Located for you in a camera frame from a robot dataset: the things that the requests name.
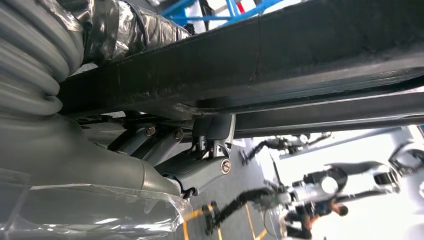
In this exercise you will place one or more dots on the blue metal shelf rack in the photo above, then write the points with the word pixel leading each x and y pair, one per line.
pixel 198 17

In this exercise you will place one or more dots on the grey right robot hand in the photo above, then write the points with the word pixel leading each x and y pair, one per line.
pixel 82 159

